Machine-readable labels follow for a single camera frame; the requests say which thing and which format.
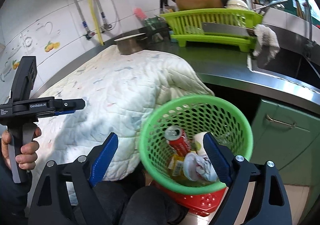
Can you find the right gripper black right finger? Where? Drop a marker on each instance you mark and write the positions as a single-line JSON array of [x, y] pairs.
[[269, 203]]

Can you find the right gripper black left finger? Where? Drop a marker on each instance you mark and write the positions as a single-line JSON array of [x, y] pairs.
[[51, 203]]

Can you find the white tissue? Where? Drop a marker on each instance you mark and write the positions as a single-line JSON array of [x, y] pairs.
[[198, 168]]

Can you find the white paper cup green leaf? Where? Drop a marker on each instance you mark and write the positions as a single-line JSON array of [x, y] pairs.
[[198, 141]]

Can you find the yellow crinkled snack wrapper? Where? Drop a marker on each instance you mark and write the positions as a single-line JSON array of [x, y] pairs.
[[176, 164]]

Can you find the red cola can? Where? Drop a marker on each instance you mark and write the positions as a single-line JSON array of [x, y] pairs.
[[178, 140]]

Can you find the green mesh trash basket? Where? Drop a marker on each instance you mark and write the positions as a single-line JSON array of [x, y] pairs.
[[196, 115]]

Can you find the person's left hand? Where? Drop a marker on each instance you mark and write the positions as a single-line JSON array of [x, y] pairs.
[[26, 160]]

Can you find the red plastic stool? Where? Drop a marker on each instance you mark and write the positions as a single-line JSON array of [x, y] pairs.
[[202, 205]]

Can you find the green cabinet door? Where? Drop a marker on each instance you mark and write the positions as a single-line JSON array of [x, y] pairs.
[[290, 149]]

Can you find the white quilted cloth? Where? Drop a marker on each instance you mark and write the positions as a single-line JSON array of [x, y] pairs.
[[120, 92]]

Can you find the steel pot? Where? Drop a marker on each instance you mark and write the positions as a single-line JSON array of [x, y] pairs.
[[131, 44]]

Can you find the steel sink basin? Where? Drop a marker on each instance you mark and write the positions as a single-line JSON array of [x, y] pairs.
[[294, 60]]

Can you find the pink scrubbing brush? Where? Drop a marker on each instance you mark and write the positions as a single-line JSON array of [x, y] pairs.
[[140, 14]]

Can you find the white dish rag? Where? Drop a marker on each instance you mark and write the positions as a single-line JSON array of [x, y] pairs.
[[267, 45]]

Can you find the chrome sink faucet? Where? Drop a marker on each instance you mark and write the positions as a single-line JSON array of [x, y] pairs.
[[306, 15]]

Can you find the steel cleaver knife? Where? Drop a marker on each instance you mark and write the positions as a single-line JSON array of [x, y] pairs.
[[226, 30]]

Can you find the lime green dish rack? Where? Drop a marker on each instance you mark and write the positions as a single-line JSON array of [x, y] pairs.
[[187, 26]]

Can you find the brown wooden bowl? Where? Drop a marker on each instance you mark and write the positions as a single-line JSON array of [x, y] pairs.
[[199, 4]]

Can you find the metal cabinet handle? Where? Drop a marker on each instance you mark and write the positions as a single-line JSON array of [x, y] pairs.
[[272, 120]]

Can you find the black handled knife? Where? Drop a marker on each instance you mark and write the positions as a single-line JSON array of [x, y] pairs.
[[164, 6]]

